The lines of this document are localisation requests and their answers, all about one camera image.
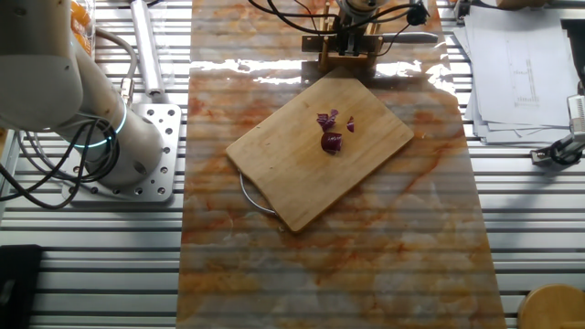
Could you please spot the black box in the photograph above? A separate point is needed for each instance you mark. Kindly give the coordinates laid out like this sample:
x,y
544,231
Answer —
x,y
18,283

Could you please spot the tiny red onion piece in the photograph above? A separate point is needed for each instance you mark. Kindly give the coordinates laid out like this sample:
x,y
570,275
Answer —
x,y
334,113

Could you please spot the wooden mug tree stand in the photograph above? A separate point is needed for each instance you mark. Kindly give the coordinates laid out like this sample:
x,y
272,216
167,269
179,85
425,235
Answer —
x,y
553,308

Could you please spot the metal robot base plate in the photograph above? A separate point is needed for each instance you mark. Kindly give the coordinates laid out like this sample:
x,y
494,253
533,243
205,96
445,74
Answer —
x,y
160,137

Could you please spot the medium red onion piece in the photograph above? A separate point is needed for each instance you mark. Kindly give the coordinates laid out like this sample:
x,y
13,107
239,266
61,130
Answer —
x,y
325,121

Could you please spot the orange fruit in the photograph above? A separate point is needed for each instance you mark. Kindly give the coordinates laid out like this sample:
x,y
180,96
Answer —
x,y
80,16
82,43

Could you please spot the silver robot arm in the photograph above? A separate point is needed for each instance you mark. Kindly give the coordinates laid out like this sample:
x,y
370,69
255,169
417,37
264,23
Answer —
x,y
41,68

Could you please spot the small red onion piece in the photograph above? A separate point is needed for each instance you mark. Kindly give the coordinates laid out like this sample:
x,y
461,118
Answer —
x,y
350,124

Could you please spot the stack of white papers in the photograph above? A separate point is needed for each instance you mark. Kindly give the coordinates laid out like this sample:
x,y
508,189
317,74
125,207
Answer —
x,y
516,68

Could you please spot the steel kitchen knife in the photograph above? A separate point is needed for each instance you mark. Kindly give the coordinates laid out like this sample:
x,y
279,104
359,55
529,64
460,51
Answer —
x,y
411,38

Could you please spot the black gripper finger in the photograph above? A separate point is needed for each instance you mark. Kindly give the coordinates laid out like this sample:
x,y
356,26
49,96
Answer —
x,y
351,49

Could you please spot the wooden peg rack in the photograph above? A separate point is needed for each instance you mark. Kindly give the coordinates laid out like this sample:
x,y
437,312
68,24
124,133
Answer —
x,y
326,59

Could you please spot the large red onion chunk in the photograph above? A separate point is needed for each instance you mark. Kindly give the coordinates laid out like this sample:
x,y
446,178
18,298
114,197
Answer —
x,y
331,142

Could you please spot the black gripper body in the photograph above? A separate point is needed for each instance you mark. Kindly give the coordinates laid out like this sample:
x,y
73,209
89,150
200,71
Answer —
x,y
352,29

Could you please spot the bamboo cutting board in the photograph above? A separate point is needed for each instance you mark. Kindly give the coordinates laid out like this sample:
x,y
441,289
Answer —
x,y
297,173

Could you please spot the black metal clamp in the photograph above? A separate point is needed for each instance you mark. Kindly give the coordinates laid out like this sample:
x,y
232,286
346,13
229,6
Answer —
x,y
566,146

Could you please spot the marble pattern table mat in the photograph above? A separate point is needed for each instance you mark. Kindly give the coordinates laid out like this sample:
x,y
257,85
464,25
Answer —
x,y
320,274

